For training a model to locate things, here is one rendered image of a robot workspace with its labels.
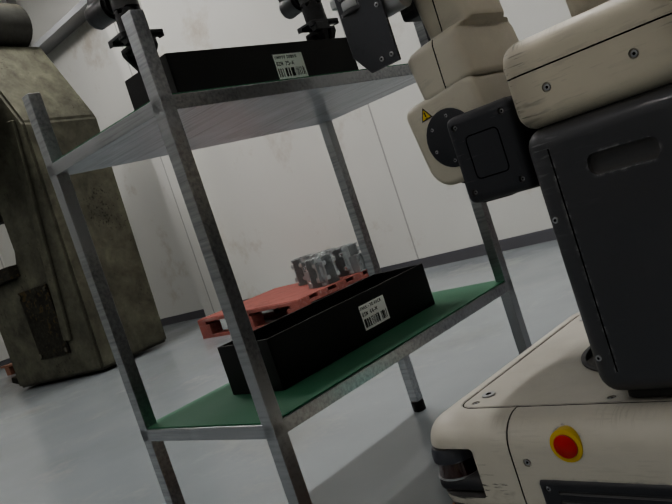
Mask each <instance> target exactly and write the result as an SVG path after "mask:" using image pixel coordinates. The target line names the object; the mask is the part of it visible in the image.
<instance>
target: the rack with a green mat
mask: <svg viewBox="0 0 672 504"><path fill-rule="evenodd" d="M121 19H122V22H123V24H124V27H125V30H126V33H127V36H128V39H129V42H130V45H131V48H132V51H133V53H134V56H135V59H136V62H137V65H138V68H139V71H140V74H141V77H142V80H143V82H144V85H145V88H146V91H147V94H148V97H149V100H150V101H149V102H147V103H146V104H144V105H142V106H141V107H139V108H138V109H136V110H134V111H133V112H131V113H130V114H128V115H127V116H125V117H123V118H122V119H120V120H119V121H117V122H115V123H114V124H112V125H111V126H109V127H108V128H106V129H104V130H103V131H101V132H100V133H98V134H96V135H95V136H93V137H92V138H90V139H88V140H87V141H85V142H84V143H82V144H81V145H79V146H77V147H76V148H74V149H73V150H71V151H69V152H68V153H66V154H65V155H63V156H62V153H61V150H60V148H59V145H58V142H57V139H56V136H55V133H54V131H53V128H52V125H51V122H50V119H49V117H48V114H47V111H46V108H45V105H44V102H43V100H42V97H41V94H40V93H39V92H38V93H28V94H26V95H25V96H24V97H23V98H22V100H23V103H24V106H25V109H26V111H27V114H28V117H29V120H30V123H31V125H32V128H33V131H34V134H35V137H36V139H37V142H38V145H39V148H40V151H41V154H42V156H43V159H44V162H45V165H46V168H47V171H48V174H49V177H50V179H51V182H52V184H53V187H54V190H55V193H56V196H57V198H58V201H59V204H60V207H61V210H62V213H63V215H64V218H65V221H66V224H67V227H68V229H69V232H70V235H71V238H72V241H73V243H74V246H75V249H76V252H77V255H78V258H79V260H80V263H81V266H82V269H83V272H84V274H85V277H86V280H87V283H88V286H89V288H90V291H91V294H92V297H93V300H94V302H95V305H96V308H97V311H98V314H99V317H100V319H101V322H102V325H103V328H104V331H105V333H106V336H107V339H108V342H109V345H110V347H111V350H112V353H113V356H114V359H115V362H116V364H117V367H118V370H119V373H120V376H121V378H122V381H123V384H124V387H125V390H126V392H127V395H128V398H129V401H130V404H131V406H132V409H133V412H134V415H135V418H136V421H137V423H138V426H139V429H140V432H141V435H142V438H143V441H144V443H145V446H146V449H147V451H148V454H149V457H150V460H151V463H152V466H153V468H154V471H155V474H156V477H157V480H158V482H159V485H160V488H161V491H162V494H163V496H164V499H165V502H166V504H185V501H184V498H183V495H182V492H181V489H180V487H179V484H178V481H177V478H176V475H175V472H174V470H173V467H172V464H171V461H170V458H169V456H168V453H167V450H166V447H165V444H164V441H195V440H252V439H266V440H267V442H268V445H269V448H270V451H271V454H272V457H273V460H274V463H275V466H276V469H277V471H278V474H279V477H280V480H281V483H282V486H283V489H284V492H285V495H286V498H287V500H288V503H289V504H312V502H311V499H310V496H309V493H308V490H307V487H306V484H305V481H304V478H303V475H302V472H301V469H300V467H299V464H298V461H297V458H296V455H295V452H294V449H293V446H292V443H291V440H290V437H289V434H288V432H289V431H290V430H292V429H293V428H295V427H296V426H298V425H299V424H301V423H303V422H304V421H306V420H307V419H309V418H310V417H312V416H314V415H315V414H317V413H318V412H320V411H321V410H323V409H325V408H326V407H328V406H329V405H331V404H332V403H334V402H336V401H337V400H339V399H340V398H342V397H343V396H345V395H346V394H348V393H350V392H351V391H353V390H354V389H356V388H357V387H359V386H361V385H362V384H364V383H365V382H367V381H368V380H370V379H372V378H373V377H375V376H376V375H378V374H379V373H381V372H383V371H384V370H386V369H387V368H389V367H390V366H392V365H393V364H395V363H397V362H398V365H399V368H400V371H401V374H402V377H403V380H404V383H405V387H406V390H407V393H408V396H409V399H410V402H411V405H412V408H413V411H414V412H420V411H423V410H424V409H426V406H425V403H424V400H423V397H422V394H421V390H420V387H419V384H418V381H417V378H416V375H415V372H414V369H413V366H412V363H411V360H410V357H409V354H411V353H412V352H414V351H415V350H417V349H419V348H420V347H422V346H423V345H425V344H426V343H428V342H430V341H431V340H433V339H434V338H436V337H437V336H439V335H440V334H442V333H444V332H445V331H447V330H448V329H450V328H451V327H453V326H455V325H456V324H458V323H459V322H461V321H462V320H464V319H466V318H467V317H469V316H470V315H472V314H473V313H475V312H477V311H478V310H480V309H481V308H483V307H484V306H486V305H487V304H489V303H491V302H492V301H494V300H495V299H497V298H498V297H500V296H501V299H502V302H503V306H504V309H505V312H506V315H507V318H508V321H509V324H510V327H511V331H512V334H513V337H514V340H515V343H516V346H517V349H518V353H519V355H520V354H521V353H523V352H524V351H525V350H527V349H528V348H529V347H530V346H532V344H531V341H530V338H529V335H528V332H527V328H526V325H525V322H524V319H523V316H522V313H521V310H520V306H519V303H518V300H517V297H516V294H515V291H514V287H513V284H512V281H511V278H510V275H509V272H508V269H507V265H506V262H505V259H504V256H503V253H502V250H501V247H500V243H499V240H498V237H497V234H496V231H495V228H494V225H493V221H492V218H491V215H490V212H489V209H488V206H487V202H486V203H485V202H481V203H475V202H473V201H472V200H471V199H470V197H469V199H470V202H471V205H472V208H473V211H474V215H475V218H476V221H477V224H478V227H479V230H480V233H481V237H482V240H483V243H484V246H485V249H486V252H487V255H488V258H489V262H490V265H491V268H492V271H493V274H494V277H495V281H489V282H484V283H479V284H474V285H468V286H463V287H458V288H452V289H447V290H442V291H437V292H431V293H432V296H433V299H434V302H435V304H434V305H432V306H430V307H428V308H427V309H425V310H423V311H421V312H420V313H418V314H416V315H415V316H413V317H411V318H409V319H408V320H406V321H404V322H402V323H401V324H399V325H397V326H395V327H394V328H392V329H390V330H388V331H387V332H385V333H383V334H381V335H380V336H378V337H376V338H375V339H373V340H371V341H369V342H368V343H366V344H364V345H362V346H361V347H359V348H357V349H355V350H354V351H352V352H350V353H348V354H347V355H345V356H343V357H342V358H340V359H338V360H336V361H335V362H333V363H331V364H329V365H328V366H326V367H324V368H322V369H321V370H319V371H317V372H315V373H314V374H312V375H310V376H308V377H307V378H305V379H303V380H302V381H300V382H298V383H296V384H295V385H293V386H291V387H289V388H288V389H286V390H284V391H273V388H272V385H271V382H270V379H269V376H268V373H267V370H266V367H265V364H264V361H263V358H262V356H261V353H260V350H259V347H258V344H257V341H256V338H255V335H254V332H253V329H252V326H251V323H250V320H249V318H248V315H247V312H246V309H245V306H244V303H243V300H242V297H241V294H240V291H239V288H238V285H237V282H236V280H235V277H234V274H233V271H232V268H231V265H230V262H229V259H228V256H227V253H226V250H225V247H224V244H223V242H222V239H221V236H220V233H219V230H218V227H217V224H216V221H215V218H214V215H213V212H212V209H211V207H210V204H209V201H208V198H207V195H206V192H205V189H204V186H203V183H202V180H201V177H200V174H199V171H198V169H197V166H196V163H195V160H194V157H193V154H192V151H191V150H196V149H201V148H206V147H211V146H216V145H221V144H225V143H230V142H235V141H240V140H245V139H250V138H255V137H260V136H265V135H270V134H275V133H280V132H285V131H290V130H294V129H299V128H304V127H309V126H314V125H319V126H320V129H321V132H322V135H323V138H324V141H325V144H326V147H327V150H328V153H329V156H330V159H331V162H332V165H333V168H334V171H335V175H336V178H337V181H338V184H339V187H340V190H341V193H342V196H343V199H344V202H345V205H346V208H347V211H348V214H349V217H350V220H351V223H352V226H353V229H354V232H355V235H356V238H357V241H358V244H359V247H360V250H361V253H362V256H363V259H364V262H365V265H366V268H367V271H368V274H369V276H371V275H373V274H377V273H382V272H381V269H380V266H379V263H378V260H377V257H376V254H375V251H374V248H373V245H372V241H371V238H370V235H369V232H368V229H367V226H366V223H365V220H364V217H363V214H362V211H361V208H360V205H359V202H358V199H357V196H356V193H355V190H354V187H353V184H352V181H351V178H350V175H349V172H348V169H347V165H346V162H345V159H344V156H343V153H342V150H341V147H340V144H339V141H338V138H337V135H336V132H335V129H334V126H333V123H332V120H334V119H336V118H338V117H340V116H342V115H345V114H347V113H349V112H351V111H354V110H356V109H358V108H360V107H363V106H365V105H367V104H369V103H371V102H374V101H376V100H378V99H380V98H383V97H385V96H387V95H389V94H392V93H394V92H396V91H398V90H400V89H403V88H405V87H407V86H409V85H412V84H414V83H416V81H415V78H414V76H413V74H412V72H411V70H410V67H409V64H408V63H407V64H399V65H391V66H387V67H385V68H383V69H381V70H379V71H377V72H375V73H371V72H370V71H369V70H368V69H360V70H352V71H344V72H336V73H328V74H321V75H313V76H305V77H297V78H289V79H281V80H273V81H266V82H258V83H250V84H242V85H234V86H226V87H219V88H211V89H203V90H195V91H187V92H179V93H171V90H170V87H169V84H168V81H167V78H166V75H165V72H164V69H163V66H162V63H161V60H160V58H159V55H158V52H157V49H156V46H155V43H154V40H153V37H152V34H151V31H150V28H149V25H148V22H147V20H146V17H145V14H144V11H143V10H142V9H141V10H128V11H127V12H126V13H125V14H123V15H122V16H121ZM166 155H169V158H170V161H171V164H172V167H173V170H174V172H175V175H176V178H177V181H178V184H179V187H180V190H181V193H182V196H183V199H184V202H185V204H186V207H187V210H188V213H189V216H190V219H191V222H192V225H193V228H194V231H195V233H196V236H197V239H198V242H199V245H200V248H201V251H202V254H203V257H204V260H205V262H206V265H207V268H208V271H209V274H210V277H211V280H212V283H213V286H214V289H215V291H216V294H217V297H218V300H219V303H220V306H221V309H222V312H223V315H224V318H225V321H226V323H227V326H228V329H229V332H230V335H231V338H232V341H233V344H234V347H235V350H236V352H237V355H238V358H239V361H240V364H241V367H242V370H243V373H244V376H245V379H246V381H247V384H248V387H249V390H250V394H238V395H234V394H233V392H232V389H231V386H230V383H227V384H225V385H223V386H221V387H219V388H217V389H215V390H214V391H212V392H210V393H208V394H206V395H204V396H202V397H200V398H198V399H196V400H194V401H192V402H191V403H189V404H187V405H185V406H183V407H181V408H179V409H177V410H175V411H173V412H171V413H169V414H168V415H166V416H164V417H162V418H160V419H158V420H156V419H155V416H154V413H153V410H152V407H151V405H150V402H149V399H148V396H147V393H146V391H145V388H144V385H143V382H142V379H141V376H140V374H139V371H138V368H137V365H136V362H135V359H134V357H133V354H132V351H131V348H130V345H129V343H128V340H127V337H126V334H125V331H124V328H123V326H122V323H121V320H120V317H119V314H118V311H117V309H116V306H115V303H114V300H113V297H112V294H111V292H110V289H109V286H108V283H107V280H106V278H105V275H104V272H103V269H102V266H101V263H100V261H99V258H98V255H97V252H96V249H95V246H94V244H93V241H92V238H91V235H90V232H89V230H88V227H87V224H86V221H85V218H84V215H83V213H82V210H81V207H80V204H79V201H78V198H77V196H76V193H75V190H74V187H73V184H72V181H71V179H70V176H69V175H73V174H78V173H83V172H87V171H92V170H97V169H102V168H107V167H112V166H117V165H122V164H127V163H132V162H137V161H142V160H147V159H152V158H156V157H161V156H166Z"/></svg>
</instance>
